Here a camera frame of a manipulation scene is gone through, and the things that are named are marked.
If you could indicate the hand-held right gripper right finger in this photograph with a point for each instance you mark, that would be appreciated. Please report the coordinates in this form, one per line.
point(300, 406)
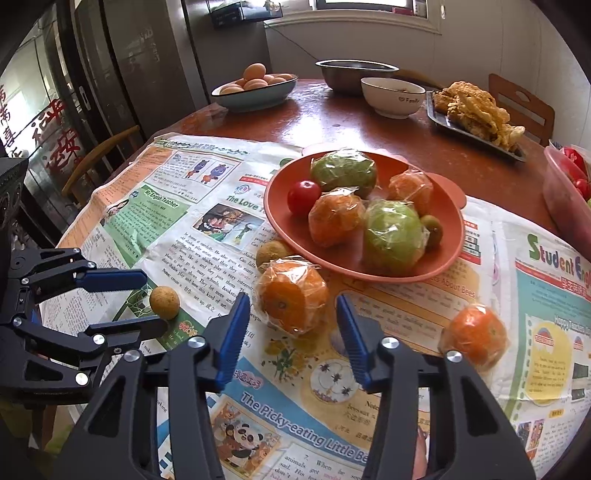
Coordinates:
point(354, 342)

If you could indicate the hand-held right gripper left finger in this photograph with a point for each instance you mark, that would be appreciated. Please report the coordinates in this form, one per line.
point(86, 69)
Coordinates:
point(231, 341)

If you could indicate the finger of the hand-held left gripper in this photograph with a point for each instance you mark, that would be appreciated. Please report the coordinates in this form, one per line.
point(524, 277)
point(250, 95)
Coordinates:
point(134, 328)
point(115, 280)

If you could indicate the round tan longan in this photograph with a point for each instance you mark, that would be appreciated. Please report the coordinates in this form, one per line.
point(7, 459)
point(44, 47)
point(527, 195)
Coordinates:
point(164, 302)

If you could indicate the orange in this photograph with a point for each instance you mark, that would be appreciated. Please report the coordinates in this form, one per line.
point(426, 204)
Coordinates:
point(292, 296)
point(337, 219)
point(411, 191)
point(474, 337)

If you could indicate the large green citrus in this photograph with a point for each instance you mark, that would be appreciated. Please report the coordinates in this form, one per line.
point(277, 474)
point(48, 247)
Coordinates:
point(395, 239)

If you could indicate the orange-pink bear-shaped plate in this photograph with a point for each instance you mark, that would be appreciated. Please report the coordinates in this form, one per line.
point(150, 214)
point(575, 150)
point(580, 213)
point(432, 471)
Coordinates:
point(286, 230)

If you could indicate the red cherry tomato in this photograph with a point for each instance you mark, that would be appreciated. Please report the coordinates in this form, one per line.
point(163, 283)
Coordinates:
point(304, 197)

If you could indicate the small green citrus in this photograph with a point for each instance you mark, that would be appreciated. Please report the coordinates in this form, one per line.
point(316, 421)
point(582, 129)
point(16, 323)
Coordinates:
point(344, 173)

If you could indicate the person's right hand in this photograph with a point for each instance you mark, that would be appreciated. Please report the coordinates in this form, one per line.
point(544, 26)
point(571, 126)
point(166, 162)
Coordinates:
point(421, 454)

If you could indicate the wooden chair with round armrest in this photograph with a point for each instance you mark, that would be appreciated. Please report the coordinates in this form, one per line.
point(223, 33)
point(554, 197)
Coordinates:
point(99, 157)

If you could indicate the glass door with red lettering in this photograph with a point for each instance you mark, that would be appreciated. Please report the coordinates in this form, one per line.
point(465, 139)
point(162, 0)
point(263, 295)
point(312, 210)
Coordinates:
point(41, 115)

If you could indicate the illustrated bee story newspaper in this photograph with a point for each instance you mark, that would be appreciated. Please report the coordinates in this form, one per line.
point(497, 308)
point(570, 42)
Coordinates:
point(207, 194)

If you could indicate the teal headline newspaper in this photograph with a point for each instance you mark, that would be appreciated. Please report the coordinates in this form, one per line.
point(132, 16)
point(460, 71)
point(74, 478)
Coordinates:
point(545, 300)

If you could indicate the grey metal door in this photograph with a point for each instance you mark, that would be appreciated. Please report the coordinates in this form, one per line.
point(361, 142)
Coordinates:
point(152, 69)

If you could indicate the teal and white bowl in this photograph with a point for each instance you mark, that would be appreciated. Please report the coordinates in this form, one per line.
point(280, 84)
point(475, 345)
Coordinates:
point(254, 100)

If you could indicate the grey baking tray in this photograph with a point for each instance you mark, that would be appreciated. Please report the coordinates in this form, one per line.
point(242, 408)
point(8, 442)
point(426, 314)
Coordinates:
point(461, 131)

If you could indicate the white ceramic bowl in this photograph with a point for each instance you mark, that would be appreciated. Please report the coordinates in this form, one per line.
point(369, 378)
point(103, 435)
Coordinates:
point(392, 104)

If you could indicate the pile of brown eggs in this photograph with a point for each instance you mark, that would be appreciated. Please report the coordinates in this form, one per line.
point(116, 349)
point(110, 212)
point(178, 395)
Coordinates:
point(256, 83)

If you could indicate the pink plastic basket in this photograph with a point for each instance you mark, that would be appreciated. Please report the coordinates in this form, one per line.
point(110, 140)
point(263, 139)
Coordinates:
point(561, 212)

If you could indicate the pile of fried dough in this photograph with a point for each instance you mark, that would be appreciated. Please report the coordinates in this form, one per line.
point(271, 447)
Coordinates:
point(475, 113)

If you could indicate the stainless steel bowl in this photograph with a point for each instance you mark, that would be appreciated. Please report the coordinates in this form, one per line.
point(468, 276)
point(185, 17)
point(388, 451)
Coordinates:
point(346, 81)

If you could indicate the wooden chair with curved back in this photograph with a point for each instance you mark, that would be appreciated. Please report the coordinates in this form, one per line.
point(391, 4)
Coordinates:
point(418, 77)

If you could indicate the wooden chair with cutout back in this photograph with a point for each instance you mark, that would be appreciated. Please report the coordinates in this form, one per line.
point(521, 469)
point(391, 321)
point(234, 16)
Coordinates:
point(503, 104)

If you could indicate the red packet in plastic bag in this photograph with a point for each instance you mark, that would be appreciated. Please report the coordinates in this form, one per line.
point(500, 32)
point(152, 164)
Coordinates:
point(577, 159)

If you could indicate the window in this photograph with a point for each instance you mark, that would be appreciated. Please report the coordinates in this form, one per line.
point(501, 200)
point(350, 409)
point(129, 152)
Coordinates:
point(369, 7)

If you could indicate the black wall rack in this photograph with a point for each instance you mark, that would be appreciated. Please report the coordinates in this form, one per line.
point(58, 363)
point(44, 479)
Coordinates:
point(231, 11)

